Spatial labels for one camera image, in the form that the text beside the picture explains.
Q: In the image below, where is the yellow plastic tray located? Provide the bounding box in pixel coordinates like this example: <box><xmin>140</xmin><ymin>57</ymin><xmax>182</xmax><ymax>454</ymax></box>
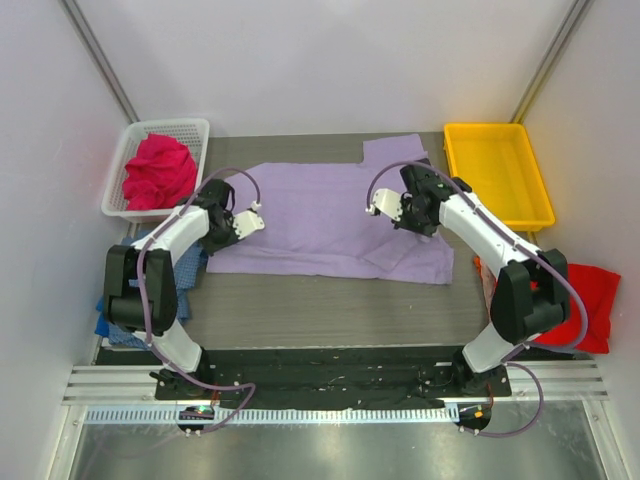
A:
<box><xmin>444</xmin><ymin>123</ymin><xmax>556</xmax><ymax>232</ymax></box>

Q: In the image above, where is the purple t shirt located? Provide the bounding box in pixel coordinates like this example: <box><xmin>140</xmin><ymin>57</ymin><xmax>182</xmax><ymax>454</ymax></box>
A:
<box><xmin>206</xmin><ymin>134</ymin><xmax>454</xmax><ymax>285</ymax></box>

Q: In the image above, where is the white plastic basket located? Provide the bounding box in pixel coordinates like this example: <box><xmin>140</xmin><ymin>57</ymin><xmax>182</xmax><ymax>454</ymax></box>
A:
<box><xmin>101</xmin><ymin>118</ymin><xmax>210</xmax><ymax>223</ymax></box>

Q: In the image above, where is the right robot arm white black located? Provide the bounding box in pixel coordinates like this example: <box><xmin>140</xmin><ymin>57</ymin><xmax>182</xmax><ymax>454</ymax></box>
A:
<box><xmin>394</xmin><ymin>162</ymin><xmax>570</xmax><ymax>395</ymax></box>

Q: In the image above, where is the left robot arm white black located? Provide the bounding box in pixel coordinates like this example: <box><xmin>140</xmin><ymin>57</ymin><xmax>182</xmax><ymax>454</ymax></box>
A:
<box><xmin>103</xmin><ymin>179</ymin><xmax>237</xmax><ymax>399</ymax></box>

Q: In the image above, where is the blue checkered shirt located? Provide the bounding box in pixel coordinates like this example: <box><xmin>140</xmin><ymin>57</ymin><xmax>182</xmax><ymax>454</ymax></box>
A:
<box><xmin>94</xmin><ymin>242</ymin><xmax>208</xmax><ymax>350</ymax></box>

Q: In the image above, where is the pink crumpled shirt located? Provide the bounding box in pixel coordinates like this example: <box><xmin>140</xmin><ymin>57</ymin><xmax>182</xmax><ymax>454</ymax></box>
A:
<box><xmin>122</xmin><ymin>133</ymin><xmax>198</xmax><ymax>211</ymax></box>

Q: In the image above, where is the peach folded shirt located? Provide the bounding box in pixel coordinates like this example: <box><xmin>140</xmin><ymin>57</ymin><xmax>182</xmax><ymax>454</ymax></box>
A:
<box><xmin>473</xmin><ymin>256</ymin><xmax>497</xmax><ymax>312</ymax></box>

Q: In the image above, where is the red folded shirt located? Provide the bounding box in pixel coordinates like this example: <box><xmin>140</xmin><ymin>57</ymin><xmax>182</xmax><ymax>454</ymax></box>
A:
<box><xmin>534</xmin><ymin>264</ymin><xmax>621</xmax><ymax>354</ymax></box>

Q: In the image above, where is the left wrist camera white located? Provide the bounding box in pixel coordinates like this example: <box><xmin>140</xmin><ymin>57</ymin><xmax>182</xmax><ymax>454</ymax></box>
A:
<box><xmin>232</xmin><ymin>201</ymin><xmax>265</xmax><ymax>241</ymax></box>

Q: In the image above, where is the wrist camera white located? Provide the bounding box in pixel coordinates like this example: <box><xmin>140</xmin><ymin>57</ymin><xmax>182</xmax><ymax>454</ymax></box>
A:
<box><xmin>232</xmin><ymin>201</ymin><xmax>265</xmax><ymax>241</ymax></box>
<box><xmin>365</xmin><ymin>188</ymin><xmax>403</xmax><ymax>222</ymax></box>

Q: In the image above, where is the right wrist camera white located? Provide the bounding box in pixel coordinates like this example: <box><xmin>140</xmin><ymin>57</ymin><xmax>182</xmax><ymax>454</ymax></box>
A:
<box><xmin>365</xmin><ymin>188</ymin><xmax>403</xmax><ymax>222</ymax></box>

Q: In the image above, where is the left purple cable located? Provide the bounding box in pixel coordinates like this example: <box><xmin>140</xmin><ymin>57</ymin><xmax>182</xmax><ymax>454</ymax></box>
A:
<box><xmin>136</xmin><ymin>167</ymin><xmax>263</xmax><ymax>435</ymax></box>

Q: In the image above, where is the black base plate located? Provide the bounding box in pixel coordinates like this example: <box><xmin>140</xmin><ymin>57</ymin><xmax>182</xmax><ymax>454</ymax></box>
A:
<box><xmin>155</xmin><ymin>346</ymin><xmax>512</xmax><ymax>409</ymax></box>

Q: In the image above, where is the white slotted cable duct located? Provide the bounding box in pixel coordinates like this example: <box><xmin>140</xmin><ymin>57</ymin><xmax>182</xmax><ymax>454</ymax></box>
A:
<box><xmin>84</xmin><ymin>404</ymin><xmax>459</xmax><ymax>426</ymax></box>

